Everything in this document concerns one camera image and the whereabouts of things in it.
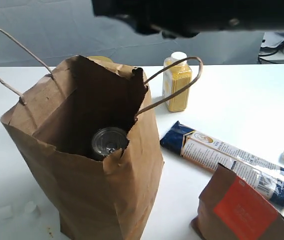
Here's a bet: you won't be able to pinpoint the yellow lid behind bag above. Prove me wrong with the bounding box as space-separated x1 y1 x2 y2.
87 56 113 66

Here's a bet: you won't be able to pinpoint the brown pouch with red label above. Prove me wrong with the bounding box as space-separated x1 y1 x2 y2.
191 164 284 240

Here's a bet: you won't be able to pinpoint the blue and white pasta package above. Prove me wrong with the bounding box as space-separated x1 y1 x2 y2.
160 121 284 207

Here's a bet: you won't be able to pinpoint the yellow grain plastic bottle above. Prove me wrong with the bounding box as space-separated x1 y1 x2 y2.
162 51 192 112

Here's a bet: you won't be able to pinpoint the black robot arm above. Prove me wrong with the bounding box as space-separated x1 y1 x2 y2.
92 0 284 39

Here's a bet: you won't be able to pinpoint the white papers in background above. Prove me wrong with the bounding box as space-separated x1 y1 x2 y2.
261 32 284 48

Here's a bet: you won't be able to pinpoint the white cap far left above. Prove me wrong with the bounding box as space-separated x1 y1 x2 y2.
0 205 13 220

